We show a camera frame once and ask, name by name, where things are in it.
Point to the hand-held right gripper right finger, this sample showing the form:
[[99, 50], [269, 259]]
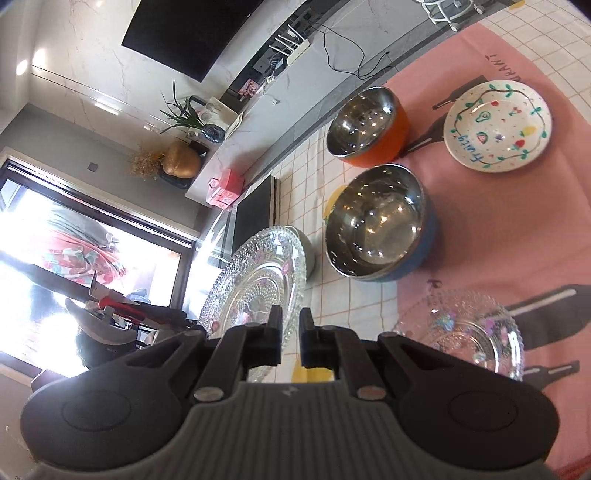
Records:
[[305, 337]]

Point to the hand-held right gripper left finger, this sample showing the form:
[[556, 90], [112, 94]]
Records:
[[275, 332]]

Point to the large patterned glass plate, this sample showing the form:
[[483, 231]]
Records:
[[258, 277]]

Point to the blue steel bowl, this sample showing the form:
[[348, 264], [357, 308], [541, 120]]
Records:
[[374, 221]]

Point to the small patterned glass plate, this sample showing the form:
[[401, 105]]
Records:
[[461, 332]]

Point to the orange steel bowl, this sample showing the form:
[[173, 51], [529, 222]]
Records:
[[364, 120]]

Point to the white fruit-painted ceramic plate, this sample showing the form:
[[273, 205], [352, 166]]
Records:
[[494, 124]]

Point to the black notebook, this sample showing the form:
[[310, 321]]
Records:
[[254, 217]]

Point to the dark stroller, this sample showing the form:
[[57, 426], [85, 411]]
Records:
[[138, 318]]

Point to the pink storage box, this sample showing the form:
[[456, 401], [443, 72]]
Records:
[[226, 187]]

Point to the checked lemon-print tablecloth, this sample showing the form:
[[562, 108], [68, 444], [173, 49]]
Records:
[[309, 180]]

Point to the golden vase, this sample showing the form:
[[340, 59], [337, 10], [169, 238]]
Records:
[[182, 159]]

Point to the pink bottle-print placemat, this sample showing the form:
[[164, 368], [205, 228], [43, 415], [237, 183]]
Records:
[[466, 221]]

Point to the floral cloth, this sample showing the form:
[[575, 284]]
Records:
[[78, 249]]

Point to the dried flower bunch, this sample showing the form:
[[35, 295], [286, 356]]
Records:
[[144, 162]]

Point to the white picture card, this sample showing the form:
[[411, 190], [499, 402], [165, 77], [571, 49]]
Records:
[[226, 117]]

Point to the green potted plant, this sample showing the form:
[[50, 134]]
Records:
[[182, 113]]

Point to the pink photo card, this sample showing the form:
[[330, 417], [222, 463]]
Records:
[[250, 87]]

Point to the white router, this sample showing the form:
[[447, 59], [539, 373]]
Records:
[[295, 50]]

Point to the black television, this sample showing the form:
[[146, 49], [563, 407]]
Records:
[[184, 32]]

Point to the white rolling stool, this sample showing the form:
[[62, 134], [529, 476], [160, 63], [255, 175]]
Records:
[[443, 11]]

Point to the grey wall switch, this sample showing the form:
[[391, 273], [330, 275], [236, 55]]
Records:
[[92, 167]]

